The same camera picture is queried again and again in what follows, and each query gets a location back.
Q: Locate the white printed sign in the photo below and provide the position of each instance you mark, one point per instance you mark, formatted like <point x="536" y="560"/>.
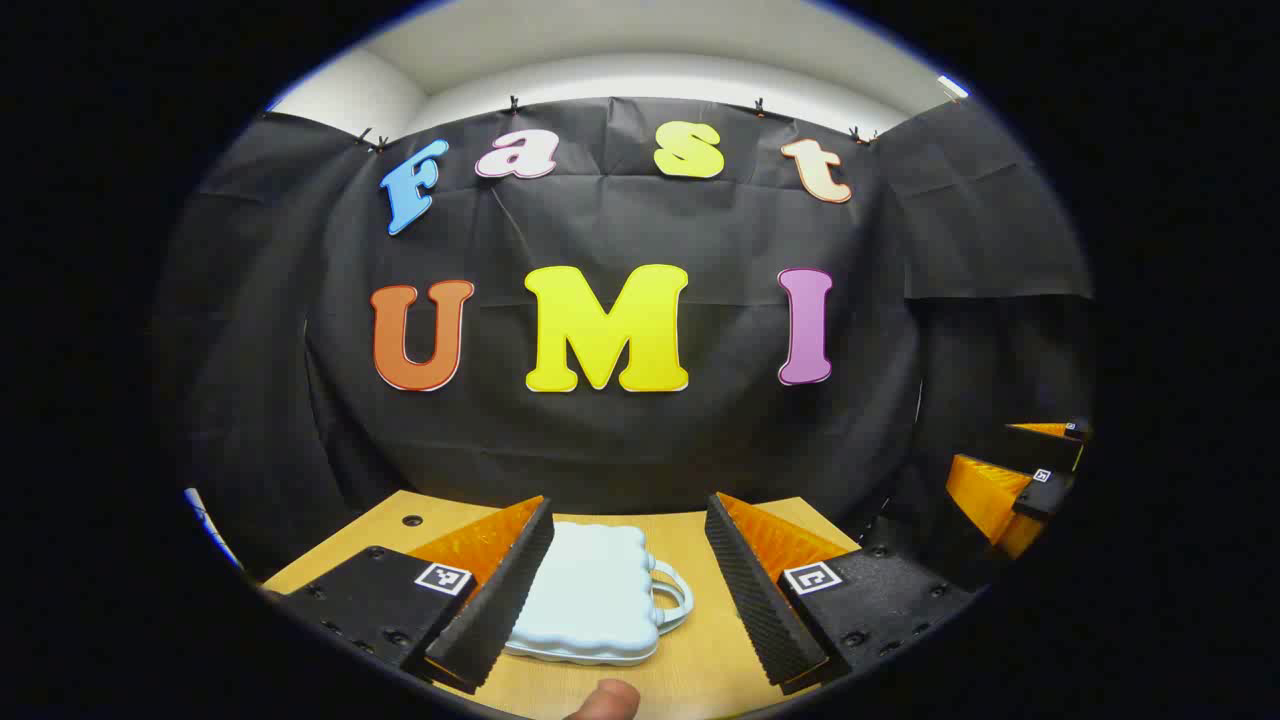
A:
<point x="212" y="525"/>

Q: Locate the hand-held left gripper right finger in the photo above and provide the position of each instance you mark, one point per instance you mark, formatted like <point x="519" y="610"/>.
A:
<point x="750" y="600"/>

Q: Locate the light blue suitcase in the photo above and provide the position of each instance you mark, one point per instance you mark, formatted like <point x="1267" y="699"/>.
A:
<point x="590" y="590"/>

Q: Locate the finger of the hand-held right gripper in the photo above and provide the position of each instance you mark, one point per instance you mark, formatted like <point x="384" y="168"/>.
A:
<point x="1040" y="430"/>
<point x="1042" y="497"/>

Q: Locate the black backdrop cloth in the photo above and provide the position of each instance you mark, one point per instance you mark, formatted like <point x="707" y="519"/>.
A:
<point x="600" y="440"/>

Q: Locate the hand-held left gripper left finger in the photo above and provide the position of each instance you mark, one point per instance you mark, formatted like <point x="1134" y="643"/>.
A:
<point x="505" y="600"/>

